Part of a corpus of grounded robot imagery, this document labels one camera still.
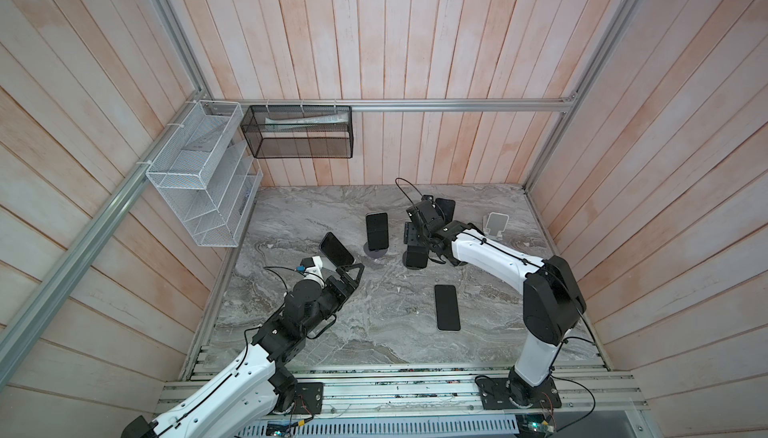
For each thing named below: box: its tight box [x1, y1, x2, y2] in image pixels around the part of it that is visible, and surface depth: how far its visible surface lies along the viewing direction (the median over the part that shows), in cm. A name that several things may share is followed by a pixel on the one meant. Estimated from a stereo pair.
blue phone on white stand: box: [319, 232, 354, 267], surface depth 96 cm
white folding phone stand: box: [482, 212, 509, 240], surface depth 103 cm
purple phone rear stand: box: [435, 198, 456, 224], surface depth 100 cm
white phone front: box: [434, 284, 461, 331], surface depth 92 cm
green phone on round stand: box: [366, 212, 389, 251], surface depth 95 cm
